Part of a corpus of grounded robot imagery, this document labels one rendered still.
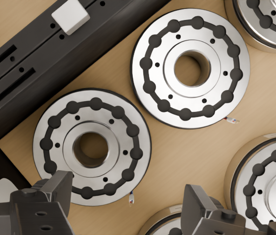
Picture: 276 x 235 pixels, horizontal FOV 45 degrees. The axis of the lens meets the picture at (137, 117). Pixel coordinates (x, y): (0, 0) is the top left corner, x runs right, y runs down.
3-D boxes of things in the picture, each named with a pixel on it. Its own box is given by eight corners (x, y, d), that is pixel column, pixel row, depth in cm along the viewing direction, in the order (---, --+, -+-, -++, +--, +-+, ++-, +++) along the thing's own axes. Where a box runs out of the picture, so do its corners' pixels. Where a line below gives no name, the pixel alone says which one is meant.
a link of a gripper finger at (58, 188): (56, 193, 12) (73, 169, 16) (37, 191, 12) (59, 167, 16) (50, 251, 12) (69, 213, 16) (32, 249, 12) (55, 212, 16)
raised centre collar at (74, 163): (87, 188, 29) (86, 190, 28) (50, 144, 29) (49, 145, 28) (131, 153, 29) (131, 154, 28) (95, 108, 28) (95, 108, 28)
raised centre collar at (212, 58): (185, 110, 29) (186, 110, 28) (150, 64, 28) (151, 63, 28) (231, 74, 28) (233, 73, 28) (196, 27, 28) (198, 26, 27)
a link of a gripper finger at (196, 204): (193, 265, 13) (179, 225, 16) (211, 267, 13) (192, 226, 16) (201, 208, 12) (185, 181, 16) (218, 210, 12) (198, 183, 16)
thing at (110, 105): (84, 226, 30) (83, 229, 29) (10, 139, 29) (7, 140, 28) (173, 156, 29) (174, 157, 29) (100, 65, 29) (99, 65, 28)
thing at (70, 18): (69, 36, 21) (65, 33, 20) (54, 18, 21) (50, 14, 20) (91, 18, 21) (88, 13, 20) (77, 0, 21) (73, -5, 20)
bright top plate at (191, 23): (179, 151, 29) (180, 152, 29) (107, 59, 29) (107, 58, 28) (271, 79, 29) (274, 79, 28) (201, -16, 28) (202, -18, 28)
